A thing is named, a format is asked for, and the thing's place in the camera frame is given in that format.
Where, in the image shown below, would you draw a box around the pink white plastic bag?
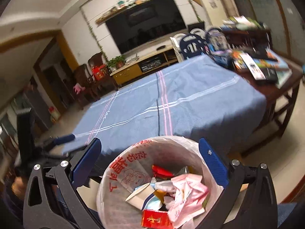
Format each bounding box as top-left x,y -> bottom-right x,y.
164,174 -> 209,228

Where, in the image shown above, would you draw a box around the blue face mask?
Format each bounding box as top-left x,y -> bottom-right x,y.
142,193 -> 163,211

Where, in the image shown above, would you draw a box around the red cigarette box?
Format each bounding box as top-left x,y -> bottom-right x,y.
141,210 -> 173,229

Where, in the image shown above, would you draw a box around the red snack wrapper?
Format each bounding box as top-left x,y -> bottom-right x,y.
152,164 -> 174,179

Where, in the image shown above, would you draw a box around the white blue paper cup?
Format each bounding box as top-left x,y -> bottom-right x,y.
125,183 -> 155,210

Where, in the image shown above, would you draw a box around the white plastic bin liner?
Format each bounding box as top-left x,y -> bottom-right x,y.
96,135 -> 224,229

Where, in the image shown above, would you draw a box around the blue striped tablecloth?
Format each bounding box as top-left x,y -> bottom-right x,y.
63,55 -> 266,159

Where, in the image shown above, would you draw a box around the pink cloth on chair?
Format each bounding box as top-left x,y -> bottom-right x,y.
73,83 -> 85,95

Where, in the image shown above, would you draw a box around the dark wooden armchair right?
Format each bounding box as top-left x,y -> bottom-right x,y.
88,52 -> 118,97

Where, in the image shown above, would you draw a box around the dark wooden armchair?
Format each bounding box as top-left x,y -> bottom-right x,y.
73,64 -> 99,109
88,52 -> 118,97

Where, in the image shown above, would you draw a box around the dark wooden armchair left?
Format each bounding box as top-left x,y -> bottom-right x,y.
73,64 -> 99,109

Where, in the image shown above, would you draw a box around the red gift box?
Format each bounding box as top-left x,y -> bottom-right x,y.
91,64 -> 109,81

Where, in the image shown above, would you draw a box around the green potted plant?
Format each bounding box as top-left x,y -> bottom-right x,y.
108,55 -> 126,69

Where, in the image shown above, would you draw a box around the dark wooden side table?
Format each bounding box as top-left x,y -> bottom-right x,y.
221,16 -> 305,158

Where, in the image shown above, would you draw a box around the white remote control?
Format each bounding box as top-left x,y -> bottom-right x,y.
240,53 -> 266,81

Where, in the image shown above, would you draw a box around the yellow wooden tv cabinet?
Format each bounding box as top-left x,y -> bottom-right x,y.
110,46 -> 178,86

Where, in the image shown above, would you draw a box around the navy baby fence panel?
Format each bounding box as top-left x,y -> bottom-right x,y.
179,27 -> 231,60

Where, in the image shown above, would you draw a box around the white baby fence panel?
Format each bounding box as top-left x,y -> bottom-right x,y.
170,29 -> 206,62

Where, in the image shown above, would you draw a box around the black laptop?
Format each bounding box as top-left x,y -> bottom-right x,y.
187,21 -> 205,33

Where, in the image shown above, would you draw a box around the large black television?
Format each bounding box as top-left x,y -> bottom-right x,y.
105,0 -> 186,54

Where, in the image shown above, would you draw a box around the plush toys on shelf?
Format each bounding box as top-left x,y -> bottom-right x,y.
95,0 -> 151,26

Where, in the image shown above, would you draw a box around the white standing air conditioner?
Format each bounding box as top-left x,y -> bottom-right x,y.
200,0 -> 227,26

